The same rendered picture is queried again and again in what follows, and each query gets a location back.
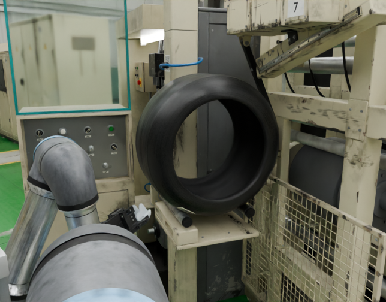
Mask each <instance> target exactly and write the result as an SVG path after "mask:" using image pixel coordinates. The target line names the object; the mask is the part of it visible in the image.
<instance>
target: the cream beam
mask: <svg viewBox="0 0 386 302"><path fill-rule="evenodd" d="M344 4H345V0H304V15H301V16H295V17H289V18H287V15H288V0H232V1H229V2H227V35H241V34H248V35H254V36H271V37H272V36H277V35H286V34H287V32H281V30H286V29H292V30H296V31H299V30H301V29H307V28H317V27H322V26H329V25H338V24H340V23H341V22H342V18H343V11H344Z"/></svg>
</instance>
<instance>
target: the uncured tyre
mask: <svg viewBox="0 0 386 302"><path fill-rule="evenodd" d="M215 100H218V101H219V102H220V103H221V104H222V105H223V106H224V107H225V108H226V109H227V111H228V112H229V114H230V117H231V120H232V123H233V129H234V137H233V143H232V146H231V149H230V152H229V154H228V156H227V157H226V159H225V161H224V162H223V163H222V164H221V165H220V166H219V167H218V168H217V169H216V170H214V171H212V172H211V173H209V174H207V175H205V176H202V177H197V178H191V179H189V178H183V177H179V176H177V174H176V172H175V169H174V164H173V146H174V141H175V138H176V135H177V132H178V130H179V128H180V127H181V125H182V123H183V122H184V121H185V119H186V118H187V117H188V116H189V115H190V114H191V113H192V112H193V111H194V110H196V109H197V108H198V107H200V106H202V105H203V104H206V103H208V102H210V101H215ZM135 146H136V152H137V157H138V161H139V164H140V167H141V169H142V171H143V173H144V175H145V176H146V178H147V179H148V181H150V183H151V184H152V186H153V187H154V188H155V189H156V190H157V192H158V193H159V194H160V196H162V197H163V199H165V200H166V201H167V202H168V203H169V204H171V205H172V206H174V207H175V208H177V209H178V207H183V208H184V209H187V210H189V211H191V212H193V213H195V214H194V215H201V216H214V215H221V214H224V213H228V212H230V211H233V210H235V209H237V208H239V207H241V206H242V205H244V204H246V203H247V202H248V201H249V200H251V199H252V198H253V197H254V196H255V195H256V194H257V193H258V192H259V191H260V190H261V188H262V187H263V186H264V185H265V183H266V181H267V180H268V178H269V177H270V175H271V173H272V171H273V168H274V166H275V162H276V158H277V155H278V148H279V131H278V125H277V121H276V118H275V115H274V112H273V110H272V108H271V106H270V105H269V103H268V102H267V100H266V99H265V97H263V96H262V95H261V94H260V93H259V92H258V91H257V90H256V89H255V88H254V87H253V86H251V85H250V84H249V83H247V82H245V81H243V80H241V79H239V78H237V77H233V76H230V75H223V74H207V73H196V74H188V75H185V76H182V77H179V78H176V79H174V80H172V81H171V82H169V83H167V84H166V85H165V86H163V87H162V88H160V90H159V91H157V93H156V94H154V96H153V97H152V98H151V99H150V101H149V102H148V103H147V105H146V106H145V108H144V110H143V112H142V114H141V117H140V120H139V122H138V126H137V132H136V139H135Z"/></svg>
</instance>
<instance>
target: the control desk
mask: <svg viewBox="0 0 386 302"><path fill-rule="evenodd" d="M16 125H17V135H18V141H19V151H20V161H21V168H22V177H23V188H24V193H25V199H26V196H27V194H28V192H29V189H30V187H29V185H28V183H27V181H26V179H27V178H28V175H29V172H30V170H31V167H32V164H33V163H34V160H33V154H34V151H35V148H36V147H37V145H38V144H39V143H40V142H41V141H42V140H44V139H45V138H47V137H51V136H56V135H58V136H63V137H67V138H70V139H72V140H73V141H75V142H76V143H77V144H78V146H80V147H81V148H82V149H83V150H84V151H85V152H86V153H87V154H88V155H89V157H90V159H91V163H92V166H93V170H94V176H95V182H96V188H97V191H98V196H99V200H98V202H97V203H96V207H97V210H98V216H99V220H100V222H102V221H106V220H107V219H108V215H109V214H110V213H111V212H113V211H115V210H116V209H117V208H119V209H120V208H123V207H124V209H127V208H129V207H130V206H132V205H135V189H134V179H133V178H134V156H133V140H132V112H131V111H130V110H125V111H97V112H82V113H55V114H27V115H17V116H16ZM68 231H69V230H68V227H67V222H66V220H65V215H64V213H63V212H60V211H59V210H58V212H57V214H56V216H55V219H54V221H53V224H52V227H51V229H50V231H49V234H48V236H47V238H46V241H45V244H44V246H43V249H42V251H41V253H40V256H39V258H40V257H41V255H42V254H43V252H44V251H45V250H46V249H47V248H48V247H49V246H50V244H51V243H53V242H54V241H55V240H56V239H57V238H58V237H60V236H61V235H62V234H65V233H66V232H68Z"/></svg>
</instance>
